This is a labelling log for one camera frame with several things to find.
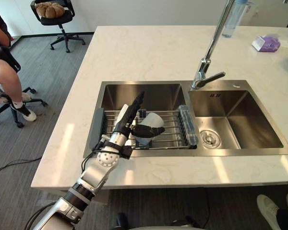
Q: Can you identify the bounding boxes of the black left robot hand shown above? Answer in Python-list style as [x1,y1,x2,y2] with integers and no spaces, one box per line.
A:
[113,90,166,138]

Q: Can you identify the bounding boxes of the white cup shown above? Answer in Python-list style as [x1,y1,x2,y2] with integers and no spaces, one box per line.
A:
[130,113,165,146]

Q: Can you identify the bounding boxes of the stainless steel double sink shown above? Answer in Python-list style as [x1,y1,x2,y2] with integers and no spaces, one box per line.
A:
[83,80,288,158]

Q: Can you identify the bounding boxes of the round sink drain strainer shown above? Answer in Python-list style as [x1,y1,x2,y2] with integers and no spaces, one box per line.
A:
[200,130,221,148]

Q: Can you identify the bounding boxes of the robot body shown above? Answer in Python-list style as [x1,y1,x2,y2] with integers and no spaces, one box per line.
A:
[115,212,202,230]

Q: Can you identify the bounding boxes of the chrome kitchen faucet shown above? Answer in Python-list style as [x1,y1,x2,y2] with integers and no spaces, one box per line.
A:
[190,0,236,90]

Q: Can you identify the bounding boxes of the black office chair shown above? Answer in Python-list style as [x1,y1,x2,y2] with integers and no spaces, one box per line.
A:
[30,0,86,53]

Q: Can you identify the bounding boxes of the black swivel chair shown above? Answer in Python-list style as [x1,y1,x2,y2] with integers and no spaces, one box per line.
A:
[0,46,48,128]

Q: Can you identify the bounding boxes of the seated person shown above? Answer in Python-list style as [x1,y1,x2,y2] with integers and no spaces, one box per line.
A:
[0,9,37,122]

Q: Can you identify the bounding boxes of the brown pumpkin cushion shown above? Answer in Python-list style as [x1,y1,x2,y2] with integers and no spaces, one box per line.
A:
[36,1,65,18]

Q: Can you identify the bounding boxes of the clear plastic water bottle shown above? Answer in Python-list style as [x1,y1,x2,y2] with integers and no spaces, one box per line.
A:
[221,0,247,38]

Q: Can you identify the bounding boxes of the purple tissue pack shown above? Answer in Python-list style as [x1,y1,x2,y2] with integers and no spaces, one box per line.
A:
[251,34,281,53]

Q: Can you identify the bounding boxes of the standing person's feet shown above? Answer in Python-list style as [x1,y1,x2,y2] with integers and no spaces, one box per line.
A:
[256,192,288,230]

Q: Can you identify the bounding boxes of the metal wire drying rack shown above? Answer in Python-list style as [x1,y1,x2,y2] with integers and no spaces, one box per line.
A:
[93,104,198,150]

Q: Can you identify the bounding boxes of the black floor cable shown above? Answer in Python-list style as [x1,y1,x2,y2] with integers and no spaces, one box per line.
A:
[0,157,43,173]

